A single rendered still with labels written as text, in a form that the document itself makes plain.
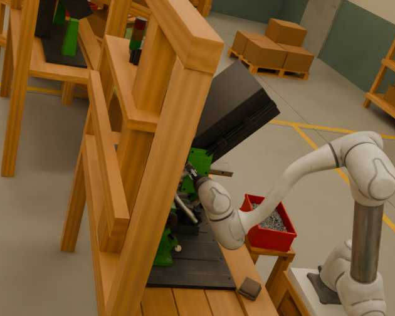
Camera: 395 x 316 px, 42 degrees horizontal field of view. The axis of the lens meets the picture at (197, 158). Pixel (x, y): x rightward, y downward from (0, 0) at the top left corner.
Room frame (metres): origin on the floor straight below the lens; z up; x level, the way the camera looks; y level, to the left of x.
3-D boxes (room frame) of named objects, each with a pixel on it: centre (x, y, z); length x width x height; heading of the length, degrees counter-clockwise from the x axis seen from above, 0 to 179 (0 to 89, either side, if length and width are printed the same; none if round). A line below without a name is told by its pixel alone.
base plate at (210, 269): (2.12, 0.08, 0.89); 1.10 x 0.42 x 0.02; 23
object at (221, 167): (2.23, 0.02, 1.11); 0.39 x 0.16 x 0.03; 113
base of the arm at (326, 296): (1.92, -0.76, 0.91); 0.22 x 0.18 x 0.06; 22
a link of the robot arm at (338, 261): (1.89, -0.77, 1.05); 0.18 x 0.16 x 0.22; 14
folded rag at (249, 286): (1.70, -0.38, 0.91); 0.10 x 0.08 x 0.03; 163
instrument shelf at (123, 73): (2.02, 0.32, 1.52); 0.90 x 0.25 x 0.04; 23
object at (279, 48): (8.62, -0.63, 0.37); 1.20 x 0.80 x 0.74; 126
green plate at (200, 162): (2.08, 0.00, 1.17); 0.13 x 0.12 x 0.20; 23
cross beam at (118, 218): (1.98, 0.42, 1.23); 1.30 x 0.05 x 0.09; 23
